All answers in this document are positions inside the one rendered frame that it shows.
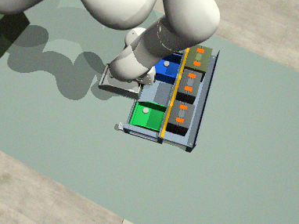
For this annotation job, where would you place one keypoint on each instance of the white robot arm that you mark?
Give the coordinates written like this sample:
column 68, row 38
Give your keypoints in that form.
column 191, row 22

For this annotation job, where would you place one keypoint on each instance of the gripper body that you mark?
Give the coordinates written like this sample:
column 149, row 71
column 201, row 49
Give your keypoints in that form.
column 148, row 78

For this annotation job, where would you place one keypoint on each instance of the grey metal bin rack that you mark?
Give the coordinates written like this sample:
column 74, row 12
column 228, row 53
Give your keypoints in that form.
column 161, row 93

